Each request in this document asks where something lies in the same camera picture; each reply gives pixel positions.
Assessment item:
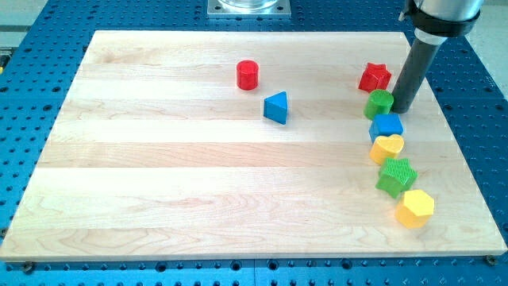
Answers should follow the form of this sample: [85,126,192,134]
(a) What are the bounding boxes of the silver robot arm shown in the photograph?
[398,0,484,45]

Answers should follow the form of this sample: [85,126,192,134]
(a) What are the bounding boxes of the blue triangle block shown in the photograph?
[263,91,288,125]

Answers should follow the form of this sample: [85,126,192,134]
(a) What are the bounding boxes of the red cylinder block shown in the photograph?
[237,60,259,91]

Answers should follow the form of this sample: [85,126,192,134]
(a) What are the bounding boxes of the blue cube block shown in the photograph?
[368,114,404,142]

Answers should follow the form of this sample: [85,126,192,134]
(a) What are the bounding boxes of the yellow heart block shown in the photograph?
[369,134,405,165]

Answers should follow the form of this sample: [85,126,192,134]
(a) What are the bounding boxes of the green cylinder block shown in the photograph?
[364,89,394,120]

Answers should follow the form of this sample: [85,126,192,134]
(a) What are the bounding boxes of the red star block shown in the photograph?
[358,63,392,92]

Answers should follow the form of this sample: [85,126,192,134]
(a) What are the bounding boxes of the green star block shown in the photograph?
[375,158,418,199]

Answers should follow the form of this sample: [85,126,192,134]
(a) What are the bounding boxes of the yellow hexagon block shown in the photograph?
[395,189,435,229]

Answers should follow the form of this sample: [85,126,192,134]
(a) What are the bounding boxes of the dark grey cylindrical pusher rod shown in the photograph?
[391,38,440,114]

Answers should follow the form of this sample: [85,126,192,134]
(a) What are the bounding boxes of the left board clamp screw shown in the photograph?
[20,261,36,274]

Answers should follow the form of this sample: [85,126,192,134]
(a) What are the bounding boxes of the board clamp screw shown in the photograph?
[484,255,498,266]
[20,261,36,274]

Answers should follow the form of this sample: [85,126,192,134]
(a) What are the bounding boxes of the right board clamp screw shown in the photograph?
[484,255,498,266]

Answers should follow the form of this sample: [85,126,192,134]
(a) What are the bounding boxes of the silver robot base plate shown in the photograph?
[206,0,291,19]

